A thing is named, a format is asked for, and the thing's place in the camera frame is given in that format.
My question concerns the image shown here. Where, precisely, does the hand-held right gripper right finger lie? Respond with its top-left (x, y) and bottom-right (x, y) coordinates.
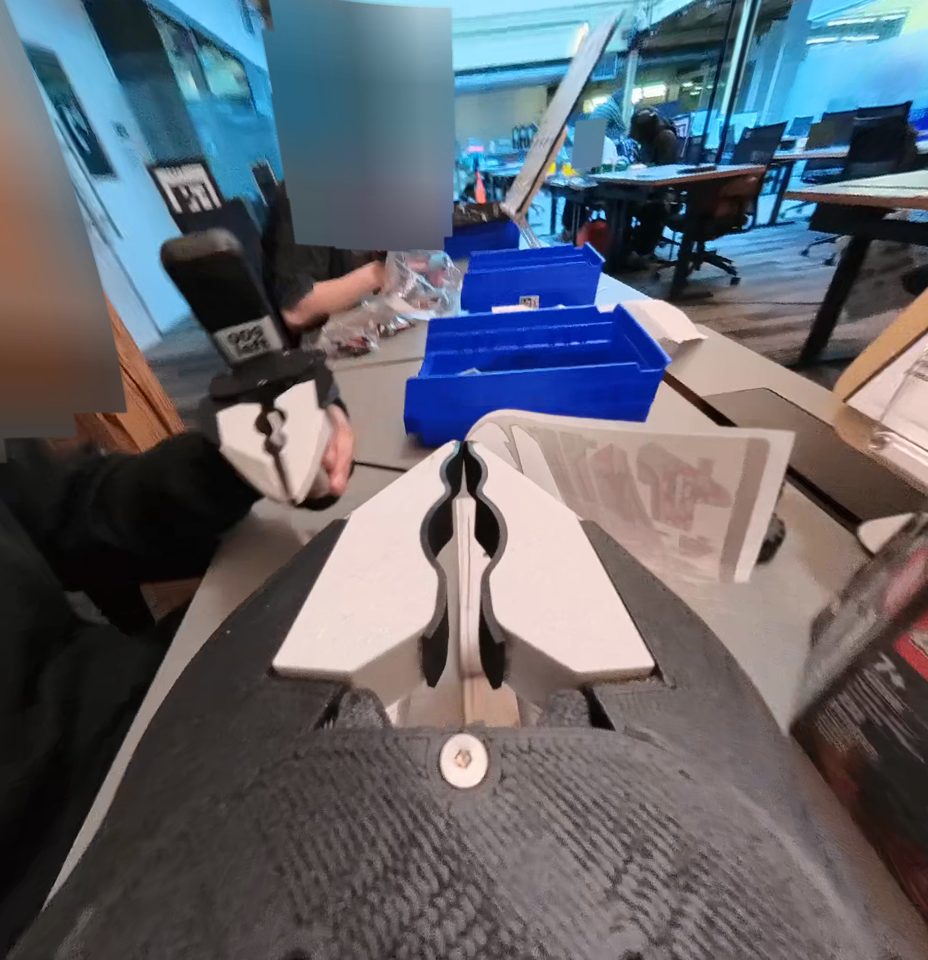
top-left (464, 441), bottom-right (656, 704)

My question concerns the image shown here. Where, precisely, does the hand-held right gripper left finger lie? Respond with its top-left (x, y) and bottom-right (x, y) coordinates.
top-left (272, 441), bottom-right (465, 690)

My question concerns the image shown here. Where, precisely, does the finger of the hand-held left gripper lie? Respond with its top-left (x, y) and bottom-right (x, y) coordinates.
top-left (215, 397), bottom-right (294, 502)
top-left (271, 381), bottom-right (336, 507)

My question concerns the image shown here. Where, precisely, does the white sticker sheet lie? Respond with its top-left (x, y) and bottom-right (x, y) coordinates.
top-left (467, 408), bottom-right (796, 586)

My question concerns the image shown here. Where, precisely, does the grey desk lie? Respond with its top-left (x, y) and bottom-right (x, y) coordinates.
top-left (51, 273), bottom-right (928, 901)

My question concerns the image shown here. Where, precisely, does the person's left hand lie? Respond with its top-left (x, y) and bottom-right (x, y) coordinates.
top-left (312, 411), bottom-right (356, 502)

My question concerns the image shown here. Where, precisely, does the clear plastic bag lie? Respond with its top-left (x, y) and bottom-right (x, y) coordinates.
top-left (314, 249), bottom-right (465, 360)

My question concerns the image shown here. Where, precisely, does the blue storage bin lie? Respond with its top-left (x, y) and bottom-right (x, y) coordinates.
top-left (460, 243), bottom-right (607, 312)
top-left (404, 303), bottom-right (671, 447)
top-left (443, 219), bottom-right (522, 261)

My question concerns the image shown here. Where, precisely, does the folded white paper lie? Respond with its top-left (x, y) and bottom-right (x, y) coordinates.
top-left (625, 298), bottom-right (708, 363)

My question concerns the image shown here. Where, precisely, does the black toy set box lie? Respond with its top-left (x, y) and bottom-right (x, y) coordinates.
top-left (790, 510), bottom-right (928, 931)

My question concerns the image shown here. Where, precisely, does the black office chair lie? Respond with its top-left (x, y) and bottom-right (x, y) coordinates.
top-left (659, 172), bottom-right (742, 286)
top-left (801, 101), bottom-right (915, 185)

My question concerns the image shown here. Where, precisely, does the printed white instruction sheet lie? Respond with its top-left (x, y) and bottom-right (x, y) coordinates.
top-left (846, 322), bottom-right (928, 460)

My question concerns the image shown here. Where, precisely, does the wooden background table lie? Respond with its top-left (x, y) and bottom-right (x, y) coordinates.
top-left (782, 168), bottom-right (928, 369)
top-left (584, 161), bottom-right (789, 301)

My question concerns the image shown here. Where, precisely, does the black white wall sign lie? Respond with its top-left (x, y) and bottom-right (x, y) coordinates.
top-left (149, 159), bottom-right (226, 235)

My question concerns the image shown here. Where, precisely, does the wooden post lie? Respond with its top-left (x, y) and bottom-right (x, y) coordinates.
top-left (74, 296), bottom-right (189, 455)

